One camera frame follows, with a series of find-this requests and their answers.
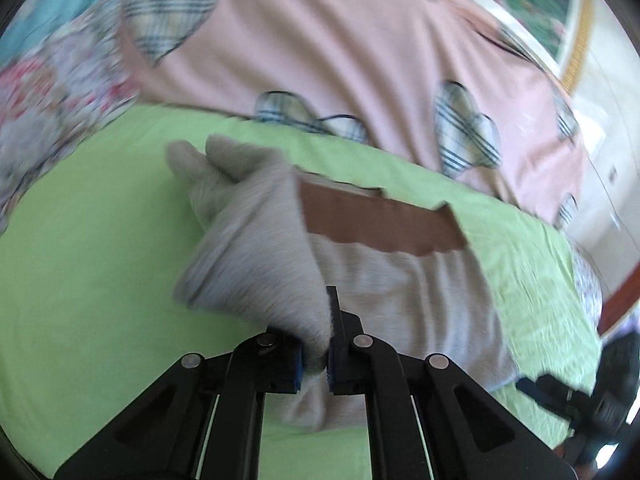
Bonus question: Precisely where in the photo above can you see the purple pink floral pillow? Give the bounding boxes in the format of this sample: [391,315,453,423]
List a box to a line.
[0,0,143,236]

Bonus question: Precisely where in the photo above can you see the green bed sheet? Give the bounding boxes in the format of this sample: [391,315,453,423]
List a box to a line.
[0,102,603,480]

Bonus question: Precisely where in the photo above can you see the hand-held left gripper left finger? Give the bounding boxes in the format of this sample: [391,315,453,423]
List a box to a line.
[52,327,304,480]

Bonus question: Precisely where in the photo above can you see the pink quilt with plaid hearts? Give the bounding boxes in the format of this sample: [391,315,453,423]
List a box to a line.
[117,0,586,231]

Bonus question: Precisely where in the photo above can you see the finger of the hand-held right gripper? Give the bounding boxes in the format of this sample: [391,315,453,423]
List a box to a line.
[515,374,593,431]

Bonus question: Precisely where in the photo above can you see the grey knit sweater brown trim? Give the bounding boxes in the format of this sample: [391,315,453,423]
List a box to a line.
[165,132,521,431]

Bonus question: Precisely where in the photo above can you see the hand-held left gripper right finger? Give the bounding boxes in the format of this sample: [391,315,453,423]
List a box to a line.
[325,285,578,480]

